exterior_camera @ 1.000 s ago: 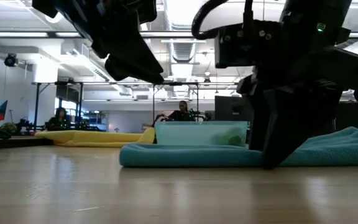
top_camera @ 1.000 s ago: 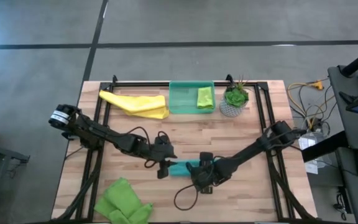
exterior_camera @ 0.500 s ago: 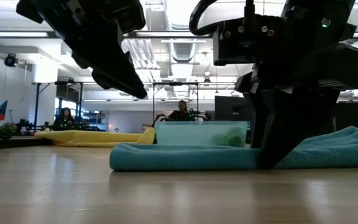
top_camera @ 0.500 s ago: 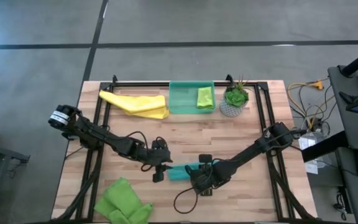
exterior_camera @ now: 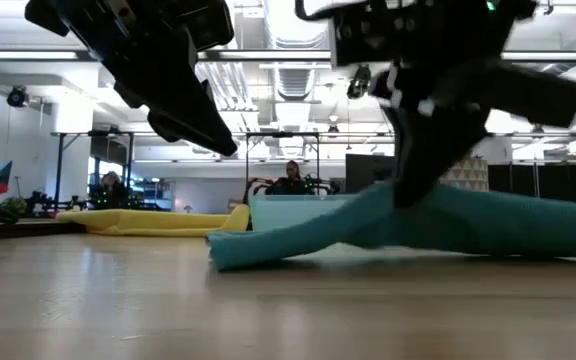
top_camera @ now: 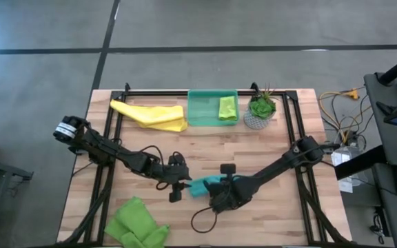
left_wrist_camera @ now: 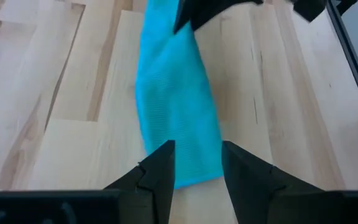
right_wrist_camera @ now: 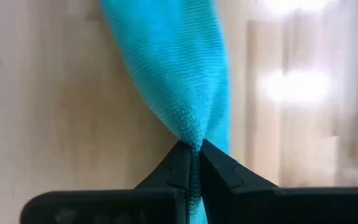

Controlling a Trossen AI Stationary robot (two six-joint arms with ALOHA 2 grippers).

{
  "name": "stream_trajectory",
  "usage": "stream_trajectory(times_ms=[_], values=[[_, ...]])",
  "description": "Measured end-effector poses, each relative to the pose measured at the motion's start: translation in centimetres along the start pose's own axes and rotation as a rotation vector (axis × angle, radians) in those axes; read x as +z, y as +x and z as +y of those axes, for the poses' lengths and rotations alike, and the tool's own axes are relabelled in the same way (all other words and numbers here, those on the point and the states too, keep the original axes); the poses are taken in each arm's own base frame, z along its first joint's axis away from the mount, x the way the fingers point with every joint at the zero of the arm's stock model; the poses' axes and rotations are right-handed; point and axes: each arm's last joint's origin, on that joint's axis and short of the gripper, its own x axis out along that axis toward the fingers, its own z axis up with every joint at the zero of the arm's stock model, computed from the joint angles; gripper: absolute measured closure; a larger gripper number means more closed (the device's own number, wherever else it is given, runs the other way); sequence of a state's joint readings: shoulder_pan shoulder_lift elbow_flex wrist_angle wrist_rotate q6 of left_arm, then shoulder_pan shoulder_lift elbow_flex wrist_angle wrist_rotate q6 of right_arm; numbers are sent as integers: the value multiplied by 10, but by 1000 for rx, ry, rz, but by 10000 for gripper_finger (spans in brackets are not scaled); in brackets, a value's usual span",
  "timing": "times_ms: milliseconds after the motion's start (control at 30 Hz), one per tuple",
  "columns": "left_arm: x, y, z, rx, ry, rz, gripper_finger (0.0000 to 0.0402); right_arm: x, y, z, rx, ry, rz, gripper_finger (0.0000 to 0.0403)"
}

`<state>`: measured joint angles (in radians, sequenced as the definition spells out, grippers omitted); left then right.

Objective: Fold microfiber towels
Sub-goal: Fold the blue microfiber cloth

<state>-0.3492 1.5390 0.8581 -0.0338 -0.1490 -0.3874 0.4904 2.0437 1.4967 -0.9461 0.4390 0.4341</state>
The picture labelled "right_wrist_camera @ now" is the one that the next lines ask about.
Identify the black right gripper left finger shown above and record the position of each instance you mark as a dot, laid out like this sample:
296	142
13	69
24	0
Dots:
104	208

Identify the teal microfiber towel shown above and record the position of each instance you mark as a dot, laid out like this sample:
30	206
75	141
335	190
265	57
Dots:
172	62

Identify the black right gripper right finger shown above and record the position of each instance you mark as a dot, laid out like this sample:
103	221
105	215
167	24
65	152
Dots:
259	205

